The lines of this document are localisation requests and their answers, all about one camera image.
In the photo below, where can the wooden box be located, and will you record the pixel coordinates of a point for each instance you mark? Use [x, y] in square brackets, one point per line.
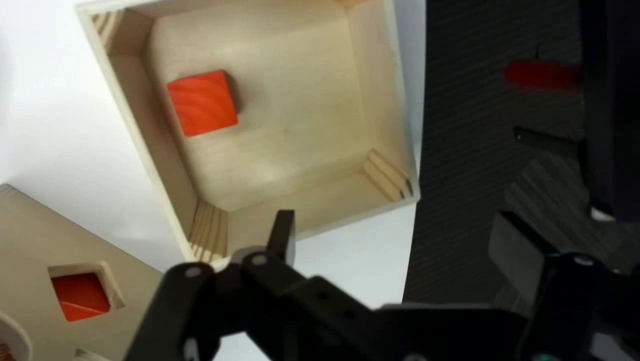
[300, 100]

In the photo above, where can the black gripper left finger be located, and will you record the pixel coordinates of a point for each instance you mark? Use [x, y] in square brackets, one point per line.
[220, 306]

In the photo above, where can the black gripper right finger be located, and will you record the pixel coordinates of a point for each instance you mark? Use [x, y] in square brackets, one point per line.
[580, 306]

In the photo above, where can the red-orange wooden block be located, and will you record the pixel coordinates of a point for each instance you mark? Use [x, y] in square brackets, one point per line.
[81, 297]

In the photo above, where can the wooden shape sorter cube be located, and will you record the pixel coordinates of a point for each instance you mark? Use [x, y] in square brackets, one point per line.
[40, 241]

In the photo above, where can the orange wooden cube block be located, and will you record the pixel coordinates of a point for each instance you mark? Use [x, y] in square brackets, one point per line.
[203, 103]

